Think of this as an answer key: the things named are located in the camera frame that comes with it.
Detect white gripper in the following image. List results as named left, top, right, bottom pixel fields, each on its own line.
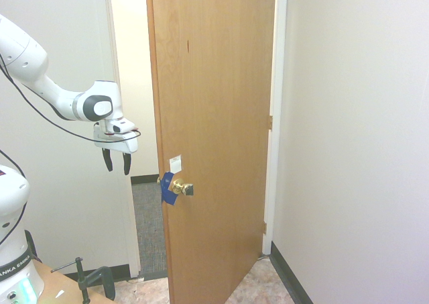
left=93, top=136, right=139, bottom=176

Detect brass door knob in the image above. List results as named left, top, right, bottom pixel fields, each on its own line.
left=171, top=178, right=194, bottom=197

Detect brown wooden door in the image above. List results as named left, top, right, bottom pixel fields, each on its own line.
left=145, top=0, right=281, bottom=304

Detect blue tape strips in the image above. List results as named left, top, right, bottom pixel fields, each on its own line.
left=160, top=170, right=178, bottom=207

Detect black metal clamp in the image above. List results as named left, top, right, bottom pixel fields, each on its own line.
left=50, top=256, right=117, bottom=304

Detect black baseboard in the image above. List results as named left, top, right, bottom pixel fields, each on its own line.
left=269, top=240, right=314, bottom=304

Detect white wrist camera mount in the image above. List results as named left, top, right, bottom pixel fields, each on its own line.
left=93, top=117, right=138, bottom=142

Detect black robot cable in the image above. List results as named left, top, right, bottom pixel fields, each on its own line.
left=0, top=54, right=142, bottom=248

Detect white door frame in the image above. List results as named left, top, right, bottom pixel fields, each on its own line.
left=261, top=0, right=289, bottom=256

